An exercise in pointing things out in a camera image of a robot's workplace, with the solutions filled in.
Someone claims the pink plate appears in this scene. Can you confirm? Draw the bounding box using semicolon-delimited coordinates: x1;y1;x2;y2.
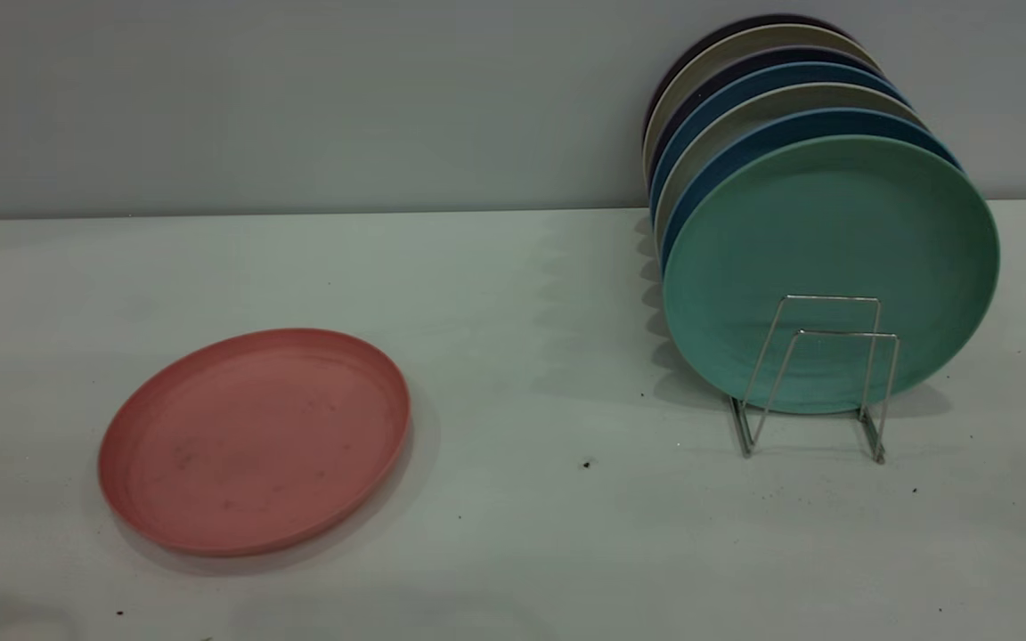
98;329;412;558

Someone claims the green plate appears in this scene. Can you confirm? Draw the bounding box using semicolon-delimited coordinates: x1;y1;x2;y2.
661;135;1001;416

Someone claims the blue plate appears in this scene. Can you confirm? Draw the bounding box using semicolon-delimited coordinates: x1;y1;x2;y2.
648;61;911;219
658;108;964;268

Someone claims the beige plate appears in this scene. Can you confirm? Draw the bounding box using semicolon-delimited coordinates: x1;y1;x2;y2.
653;83;929;250
642;24;879;170

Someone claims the dark purple plate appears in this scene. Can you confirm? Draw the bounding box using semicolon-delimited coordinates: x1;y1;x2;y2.
642;13;854;134
645;46;884;183

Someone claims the metal wire plate rack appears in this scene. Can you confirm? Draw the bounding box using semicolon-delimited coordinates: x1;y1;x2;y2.
729;295;901;466

